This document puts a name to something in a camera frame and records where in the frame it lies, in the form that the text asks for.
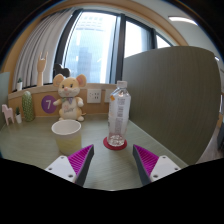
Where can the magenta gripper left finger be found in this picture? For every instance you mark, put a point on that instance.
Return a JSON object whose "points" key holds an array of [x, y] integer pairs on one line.
{"points": [[73, 168]]}

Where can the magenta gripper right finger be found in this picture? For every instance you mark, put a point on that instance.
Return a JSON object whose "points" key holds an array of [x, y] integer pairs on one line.
{"points": [[152, 167]]}

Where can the clear plastic water bottle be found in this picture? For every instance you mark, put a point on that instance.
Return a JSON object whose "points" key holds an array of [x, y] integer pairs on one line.
{"points": [[118, 116]]}

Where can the pale yellow paper cup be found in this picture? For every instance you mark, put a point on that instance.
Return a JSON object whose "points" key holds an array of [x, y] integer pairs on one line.
{"points": [[67, 134]]}

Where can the red round coaster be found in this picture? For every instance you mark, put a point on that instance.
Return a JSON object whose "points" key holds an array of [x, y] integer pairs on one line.
{"points": [[107, 145]]}

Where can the yellow plush mouse toy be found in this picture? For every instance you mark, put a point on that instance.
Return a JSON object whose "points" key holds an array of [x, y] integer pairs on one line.
{"points": [[70, 102]]}

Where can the purple number seven sign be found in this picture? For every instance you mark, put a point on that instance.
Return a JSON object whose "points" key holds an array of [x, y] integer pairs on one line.
{"points": [[47, 104]]}

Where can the small potted plant on desk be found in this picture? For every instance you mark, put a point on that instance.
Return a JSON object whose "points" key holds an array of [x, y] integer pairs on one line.
{"points": [[18, 115]]}

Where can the right green desk partition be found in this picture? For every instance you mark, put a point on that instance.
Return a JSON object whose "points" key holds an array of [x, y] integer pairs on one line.
{"points": [[175, 97]]}

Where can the green desk partition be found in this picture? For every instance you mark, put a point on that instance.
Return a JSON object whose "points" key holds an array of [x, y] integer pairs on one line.
{"points": [[175, 97], [4, 82]]}

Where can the pink wooden horse figure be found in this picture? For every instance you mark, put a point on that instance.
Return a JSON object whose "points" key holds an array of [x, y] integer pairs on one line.
{"points": [[8, 113]]}

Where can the black horse figure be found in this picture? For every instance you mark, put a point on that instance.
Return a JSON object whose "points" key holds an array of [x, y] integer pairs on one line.
{"points": [[59, 69]]}

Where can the small potted plant on shelf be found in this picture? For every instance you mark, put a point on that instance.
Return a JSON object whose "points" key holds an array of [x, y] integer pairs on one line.
{"points": [[19, 84]]}

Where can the wooden hand sculpture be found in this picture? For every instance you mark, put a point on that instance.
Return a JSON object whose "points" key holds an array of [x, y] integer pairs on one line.
{"points": [[41, 65]]}

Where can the left green desk partition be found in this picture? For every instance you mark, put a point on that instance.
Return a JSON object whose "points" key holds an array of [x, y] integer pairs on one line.
{"points": [[4, 82]]}

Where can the grey white curtain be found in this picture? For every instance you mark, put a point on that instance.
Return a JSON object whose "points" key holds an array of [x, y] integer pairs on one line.
{"points": [[42, 42]]}

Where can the white wall socket left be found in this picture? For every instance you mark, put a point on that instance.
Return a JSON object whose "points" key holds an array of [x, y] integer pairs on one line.
{"points": [[93, 95]]}

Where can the white wall socket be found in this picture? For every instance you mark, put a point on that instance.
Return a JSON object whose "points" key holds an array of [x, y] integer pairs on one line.
{"points": [[107, 95], [93, 95]]}

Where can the white wall socket right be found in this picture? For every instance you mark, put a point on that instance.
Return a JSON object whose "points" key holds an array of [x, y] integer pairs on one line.
{"points": [[107, 95]]}

